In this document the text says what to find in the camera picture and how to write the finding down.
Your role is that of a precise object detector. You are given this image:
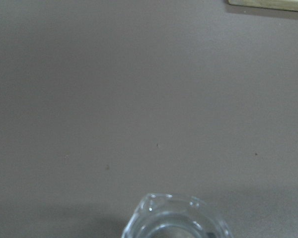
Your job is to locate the clear glass cup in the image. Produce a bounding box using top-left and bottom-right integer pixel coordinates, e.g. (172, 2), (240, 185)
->
(121, 193), (233, 238)

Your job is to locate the bamboo cutting board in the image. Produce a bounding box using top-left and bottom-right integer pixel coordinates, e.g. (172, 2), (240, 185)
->
(228, 0), (298, 11)

